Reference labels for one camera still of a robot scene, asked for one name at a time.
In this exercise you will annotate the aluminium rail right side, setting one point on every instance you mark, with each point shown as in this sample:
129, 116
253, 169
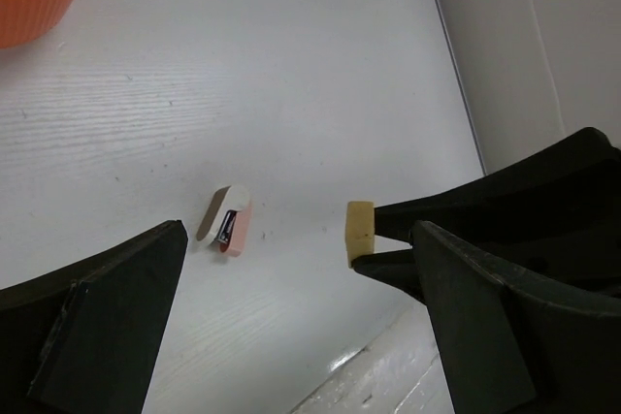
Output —
460, 84

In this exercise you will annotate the small tan eraser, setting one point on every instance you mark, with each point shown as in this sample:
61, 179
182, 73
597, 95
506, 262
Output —
359, 233

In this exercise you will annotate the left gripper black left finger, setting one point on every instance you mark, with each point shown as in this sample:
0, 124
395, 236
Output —
85, 338

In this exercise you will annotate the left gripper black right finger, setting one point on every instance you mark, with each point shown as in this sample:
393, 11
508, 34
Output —
512, 340

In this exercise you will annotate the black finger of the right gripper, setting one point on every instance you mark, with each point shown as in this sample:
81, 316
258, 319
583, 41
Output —
556, 212
397, 269

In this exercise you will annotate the pink white mini stapler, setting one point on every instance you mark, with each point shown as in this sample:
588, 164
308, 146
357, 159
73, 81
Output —
226, 221

